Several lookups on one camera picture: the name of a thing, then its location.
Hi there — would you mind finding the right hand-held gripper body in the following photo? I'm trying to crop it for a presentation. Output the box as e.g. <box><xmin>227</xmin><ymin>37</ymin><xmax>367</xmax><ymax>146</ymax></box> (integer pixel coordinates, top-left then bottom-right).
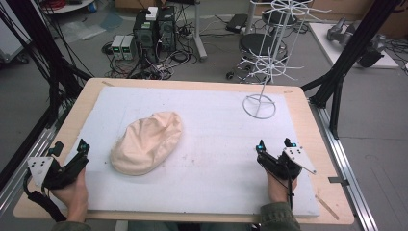
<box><xmin>256</xmin><ymin>145</ymin><xmax>318</xmax><ymax>181</ymax></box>

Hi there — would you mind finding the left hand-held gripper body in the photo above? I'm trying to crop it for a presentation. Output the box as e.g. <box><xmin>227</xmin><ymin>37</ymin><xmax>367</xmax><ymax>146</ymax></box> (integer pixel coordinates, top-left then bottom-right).
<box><xmin>27</xmin><ymin>153</ymin><xmax>89</xmax><ymax>191</ymax></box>

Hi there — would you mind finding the beige fabric hat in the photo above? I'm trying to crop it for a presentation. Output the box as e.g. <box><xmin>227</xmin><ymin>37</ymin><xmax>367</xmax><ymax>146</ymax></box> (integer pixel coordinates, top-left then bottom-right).
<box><xmin>109</xmin><ymin>111</ymin><xmax>184</xmax><ymax>177</ymax></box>

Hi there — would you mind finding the person's right hand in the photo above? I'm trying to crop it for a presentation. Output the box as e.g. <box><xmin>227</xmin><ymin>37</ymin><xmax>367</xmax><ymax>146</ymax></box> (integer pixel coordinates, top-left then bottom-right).
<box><xmin>266</xmin><ymin>169</ymin><xmax>298</xmax><ymax>204</ymax></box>

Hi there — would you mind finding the person's left hand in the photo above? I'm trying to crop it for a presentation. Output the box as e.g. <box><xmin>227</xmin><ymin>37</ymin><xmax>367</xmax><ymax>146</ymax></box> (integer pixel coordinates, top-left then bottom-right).
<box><xmin>51</xmin><ymin>167</ymin><xmax>89</xmax><ymax>223</ymax></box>

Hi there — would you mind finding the white foam mat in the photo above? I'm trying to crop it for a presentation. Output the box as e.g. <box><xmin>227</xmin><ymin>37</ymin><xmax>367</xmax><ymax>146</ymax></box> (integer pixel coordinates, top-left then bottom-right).
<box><xmin>51</xmin><ymin>86</ymin><xmax>321</xmax><ymax>219</ymax></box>

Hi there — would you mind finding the grey tape piece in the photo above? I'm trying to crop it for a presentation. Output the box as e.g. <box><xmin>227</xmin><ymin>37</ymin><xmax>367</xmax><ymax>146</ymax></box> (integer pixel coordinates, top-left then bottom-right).
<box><xmin>327</xmin><ymin>176</ymin><xmax>350</xmax><ymax>188</ymax></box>

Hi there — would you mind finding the thin wooden stick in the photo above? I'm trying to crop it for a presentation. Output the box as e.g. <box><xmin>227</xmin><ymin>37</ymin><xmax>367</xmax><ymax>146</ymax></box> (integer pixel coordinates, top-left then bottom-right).
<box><xmin>315</xmin><ymin>194</ymin><xmax>341</xmax><ymax>221</ymax></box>

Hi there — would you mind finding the black round stool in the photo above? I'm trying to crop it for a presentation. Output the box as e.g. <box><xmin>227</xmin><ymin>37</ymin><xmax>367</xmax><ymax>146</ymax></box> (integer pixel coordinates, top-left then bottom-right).
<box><xmin>262</xmin><ymin>10</ymin><xmax>300</xmax><ymax>27</ymax></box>
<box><xmin>239</xmin><ymin>33</ymin><xmax>288</xmax><ymax>63</ymax></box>

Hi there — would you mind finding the grey bench power supply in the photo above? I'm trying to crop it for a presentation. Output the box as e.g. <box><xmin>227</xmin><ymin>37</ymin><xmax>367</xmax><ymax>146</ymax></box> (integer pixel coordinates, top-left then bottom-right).
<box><xmin>111</xmin><ymin>35</ymin><xmax>125</xmax><ymax>61</ymax></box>
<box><xmin>121</xmin><ymin>35</ymin><xmax>138</xmax><ymax>62</ymax></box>

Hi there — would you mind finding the white low table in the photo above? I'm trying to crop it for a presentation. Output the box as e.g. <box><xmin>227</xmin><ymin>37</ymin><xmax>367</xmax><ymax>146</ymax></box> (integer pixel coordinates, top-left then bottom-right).
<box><xmin>308</xmin><ymin>21</ymin><xmax>400</xmax><ymax>70</ymax></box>

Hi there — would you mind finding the clear plastic sheet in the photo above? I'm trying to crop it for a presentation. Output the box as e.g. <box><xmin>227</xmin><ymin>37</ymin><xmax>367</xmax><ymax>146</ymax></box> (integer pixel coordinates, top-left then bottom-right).
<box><xmin>59</xmin><ymin>20</ymin><xmax>108</xmax><ymax>43</ymax></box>

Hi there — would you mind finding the white cabinet on wheels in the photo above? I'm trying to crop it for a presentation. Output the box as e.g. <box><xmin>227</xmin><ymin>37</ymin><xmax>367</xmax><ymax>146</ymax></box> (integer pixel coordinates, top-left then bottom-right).
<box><xmin>0</xmin><ymin>0</ymin><xmax>33</xmax><ymax>64</ymax></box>

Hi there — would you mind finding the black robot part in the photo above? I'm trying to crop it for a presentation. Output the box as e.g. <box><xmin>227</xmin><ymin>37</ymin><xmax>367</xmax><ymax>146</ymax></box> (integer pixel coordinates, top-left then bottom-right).
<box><xmin>356</xmin><ymin>33</ymin><xmax>387</xmax><ymax>68</ymax></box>

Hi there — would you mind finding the grey robot part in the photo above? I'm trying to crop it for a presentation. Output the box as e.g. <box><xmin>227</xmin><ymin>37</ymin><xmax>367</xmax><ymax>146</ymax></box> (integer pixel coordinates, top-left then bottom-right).
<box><xmin>326</xmin><ymin>17</ymin><xmax>358</xmax><ymax>48</ymax></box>

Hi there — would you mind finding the black flat device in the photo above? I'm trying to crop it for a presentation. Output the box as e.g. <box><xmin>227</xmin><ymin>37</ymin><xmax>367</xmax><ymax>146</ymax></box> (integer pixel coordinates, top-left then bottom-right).
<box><xmin>225</xmin><ymin>13</ymin><xmax>249</xmax><ymax>34</ymax></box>

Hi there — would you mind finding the black computer tower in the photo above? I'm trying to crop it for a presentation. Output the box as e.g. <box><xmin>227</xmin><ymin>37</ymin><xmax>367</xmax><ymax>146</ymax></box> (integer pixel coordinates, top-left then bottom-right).
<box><xmin>157</xmin><ymin>5</ymin><xmax>178</xmax><ymax>54</ymax></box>
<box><xmin>133</xmin><ymin>11</ymin><xmax>160</xmax><ymax>64</ymax></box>

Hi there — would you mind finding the grey metal table leg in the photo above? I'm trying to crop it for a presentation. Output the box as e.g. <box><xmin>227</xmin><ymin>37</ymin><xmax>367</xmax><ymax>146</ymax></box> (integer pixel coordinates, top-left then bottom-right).
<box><xmin>191</xmin><ymin>0</ymin><xmax>209</xmax><ymax>63</ymax></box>

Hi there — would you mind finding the white round table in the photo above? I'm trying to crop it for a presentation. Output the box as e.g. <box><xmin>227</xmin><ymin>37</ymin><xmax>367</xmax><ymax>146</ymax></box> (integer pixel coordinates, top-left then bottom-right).
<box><xmin>39</xmin><ymin>0</ymin><xmax>98</xmax><ymax>15</ymax></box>

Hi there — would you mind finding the white box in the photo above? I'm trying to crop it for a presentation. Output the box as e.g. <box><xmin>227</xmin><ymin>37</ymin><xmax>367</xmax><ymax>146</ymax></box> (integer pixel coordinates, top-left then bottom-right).
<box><xmin>145</xmin><ymin>6</ymin><xmax>159</xmax><ymax>22</ymax></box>

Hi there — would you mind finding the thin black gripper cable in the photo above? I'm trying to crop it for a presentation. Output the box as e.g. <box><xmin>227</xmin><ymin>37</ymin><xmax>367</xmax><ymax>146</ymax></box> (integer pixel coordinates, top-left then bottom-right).
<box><xmin>266</xmin><ymin>163</ymin><xmax>295</xmax><ymax>211</ymax></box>

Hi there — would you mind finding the aluminium rail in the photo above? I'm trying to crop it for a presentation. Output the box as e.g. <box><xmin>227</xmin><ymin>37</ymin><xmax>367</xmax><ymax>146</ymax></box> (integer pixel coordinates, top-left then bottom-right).
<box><xmin>309</xmin><ymin>101</ymin><xmax>380</xmax><ymax>231</ymax></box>
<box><xmin>0</xmin><ymin>126</ymin><xmax>58</xmax><ymax>219</ymax></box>

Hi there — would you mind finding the black sleeved gripper cable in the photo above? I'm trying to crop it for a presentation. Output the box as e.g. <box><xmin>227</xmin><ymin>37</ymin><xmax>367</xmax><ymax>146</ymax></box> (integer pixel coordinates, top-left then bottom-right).
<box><xmin>22</xmin><ymin>169</ymin><xmax>67</xmax><ymax>223</ymax></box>

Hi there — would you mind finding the white wire display rack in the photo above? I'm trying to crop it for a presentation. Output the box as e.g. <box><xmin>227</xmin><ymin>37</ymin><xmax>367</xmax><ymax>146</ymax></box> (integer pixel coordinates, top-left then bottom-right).
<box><xmin>236</xmin><ymin>0</ymin><xmax>333</xmax><ymax>120</ymax></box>

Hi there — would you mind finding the black metal frame with cables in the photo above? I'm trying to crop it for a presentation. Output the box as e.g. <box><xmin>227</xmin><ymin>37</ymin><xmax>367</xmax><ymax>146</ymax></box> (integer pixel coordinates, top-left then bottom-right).
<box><xmin>0</xmin><ymin>0</ymin><xmax>94</xmax><ymax>191</ymax></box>

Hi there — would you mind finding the tangle of floor cables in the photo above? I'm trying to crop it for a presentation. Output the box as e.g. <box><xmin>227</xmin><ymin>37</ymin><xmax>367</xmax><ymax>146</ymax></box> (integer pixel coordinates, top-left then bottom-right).
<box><xmin>101</xmin><ymin>18</ymin><xmax>201</xmax><ymax>81</ymax></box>

